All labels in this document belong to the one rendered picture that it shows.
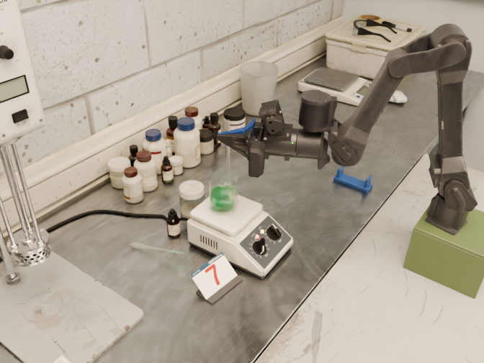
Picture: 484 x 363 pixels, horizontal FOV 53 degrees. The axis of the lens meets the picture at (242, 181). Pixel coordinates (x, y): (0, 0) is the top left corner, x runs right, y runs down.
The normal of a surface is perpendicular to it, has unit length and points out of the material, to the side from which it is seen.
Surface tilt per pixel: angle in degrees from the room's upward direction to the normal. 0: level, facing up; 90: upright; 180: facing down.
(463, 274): 90
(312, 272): 0
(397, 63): 90
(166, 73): 90
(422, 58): 102
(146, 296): 0
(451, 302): 0
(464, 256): 90
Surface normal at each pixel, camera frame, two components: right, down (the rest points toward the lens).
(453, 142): -0.16, 0.54
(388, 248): 0.02, -0.83
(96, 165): 0.81, 0.34
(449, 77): -0.02, 0.89
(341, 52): -0.56, 0.51
